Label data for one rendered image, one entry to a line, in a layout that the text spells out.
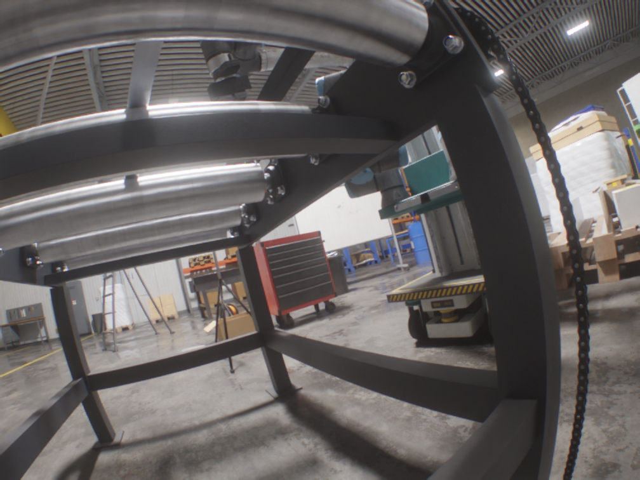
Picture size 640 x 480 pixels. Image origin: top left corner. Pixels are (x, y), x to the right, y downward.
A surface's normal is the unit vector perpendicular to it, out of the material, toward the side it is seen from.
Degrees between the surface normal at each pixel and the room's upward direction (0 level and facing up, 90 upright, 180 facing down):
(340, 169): 90
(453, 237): 90
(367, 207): 90
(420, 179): 90
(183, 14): 177
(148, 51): 180
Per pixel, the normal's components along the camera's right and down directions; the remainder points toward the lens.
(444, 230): -0.76, 0.14
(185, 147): 0.25, 0.96
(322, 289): 0.47, -0.19
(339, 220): 0.08, -0.10
